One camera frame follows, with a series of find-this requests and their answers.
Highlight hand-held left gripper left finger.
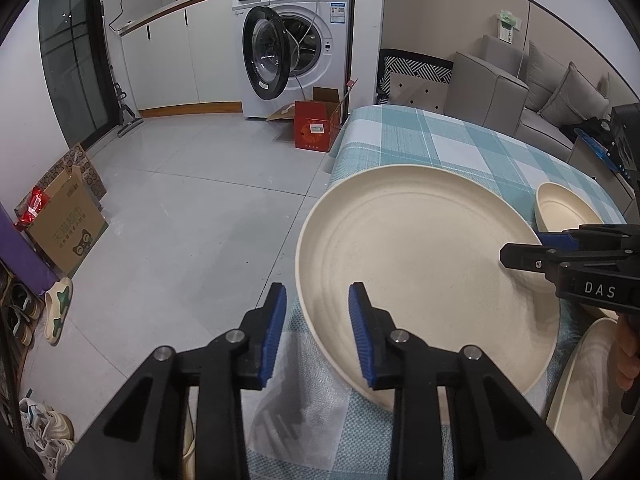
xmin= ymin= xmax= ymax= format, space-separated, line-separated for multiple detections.
xmin=57 ymin=282 xmax=288 ymax=480

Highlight grey sofa cushion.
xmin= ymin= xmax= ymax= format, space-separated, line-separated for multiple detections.
xmin=537 ymin=62 xmax=611 ymax=128
xmin=522 ymin=40 xmax=571 ymax=113

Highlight cream green slipper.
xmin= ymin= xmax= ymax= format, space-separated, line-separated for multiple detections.
xmin=44 ymin=276 xmax=74 ymax=347

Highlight white green wall device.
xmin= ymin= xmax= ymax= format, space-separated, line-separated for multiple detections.
xmin=495 ymin=10 xmax=523 ymax=46

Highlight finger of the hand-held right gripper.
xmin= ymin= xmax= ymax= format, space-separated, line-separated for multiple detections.
xmin=537 ymin=225 xmax=638 ymax=253
xmin=500 ymin=241 xmax=626 ymax=276

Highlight grey floor mop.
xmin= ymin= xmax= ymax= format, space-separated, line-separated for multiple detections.
xmin=112 ymin=82 xmax=143 ymax=138

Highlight teal checked tablecloth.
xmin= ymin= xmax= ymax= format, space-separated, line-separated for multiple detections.
xmin=240 ymin=105 xmax=628 ymax=480

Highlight dark glass sliding door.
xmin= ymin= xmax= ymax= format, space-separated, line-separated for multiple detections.
xmin=39 ymin=0 xmax=112 ymax=148

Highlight black clothes pile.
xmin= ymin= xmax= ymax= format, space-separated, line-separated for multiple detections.
xmin=560 ymin=117 xmax=613 ymax=143

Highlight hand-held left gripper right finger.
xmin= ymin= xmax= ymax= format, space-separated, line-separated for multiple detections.
xmin=348 ymin=281 xmax=583 ymax=480

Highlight white sneakers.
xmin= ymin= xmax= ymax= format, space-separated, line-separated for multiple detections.
xmin=17 ymin=397 xmax=76 ymax=476

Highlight flat patterned cardboard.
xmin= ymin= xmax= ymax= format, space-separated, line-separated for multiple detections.
xmin=15 ymin=142 xmax=108 ymax=216

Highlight red cardboard box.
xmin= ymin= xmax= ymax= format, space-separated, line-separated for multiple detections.
xmin=265 ymin=79 xmax=360 ymax=153

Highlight brown cardboard box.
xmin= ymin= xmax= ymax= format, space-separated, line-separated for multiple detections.
xmin=25 ymin=165 xmax=110 ymax=278

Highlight black white patterned mat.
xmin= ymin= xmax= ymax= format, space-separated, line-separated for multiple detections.
xmin=376 ymin=49 xmax=455 ymax=113

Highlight grey side cabinet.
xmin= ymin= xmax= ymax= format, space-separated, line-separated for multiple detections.
xmin=567 ymin=137 xmax=632 ymax=213

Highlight person's right hand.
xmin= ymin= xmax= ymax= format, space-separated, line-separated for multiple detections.
xmin=614 ymin=316 xmax=640 ymax=392

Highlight red snack packet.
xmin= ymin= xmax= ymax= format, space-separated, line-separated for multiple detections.
xmin=14 ymin=186 xmax=51 ymax=231

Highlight large cream plate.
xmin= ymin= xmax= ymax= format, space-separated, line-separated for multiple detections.
xmin=545 ymin=310 xmax=632 ymax=453
xmin=296 ymin=164 xmax=562 ymax=410

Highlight small cream bowl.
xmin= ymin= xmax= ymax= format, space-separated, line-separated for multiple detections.
xmin=534 ymin=182 xmax=608 ymax=233

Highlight blue plastic bag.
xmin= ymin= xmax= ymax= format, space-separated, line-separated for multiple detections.
xmin=574 ymin=129 xmax=631 ymax=177

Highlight white washing machine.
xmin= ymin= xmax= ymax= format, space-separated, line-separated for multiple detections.
xmin=231 ymin=0 xmax=353 ymax=121

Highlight grey sofa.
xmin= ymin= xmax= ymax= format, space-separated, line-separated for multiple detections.
xmin=442 ymin=35 xmax=640 ymax=161

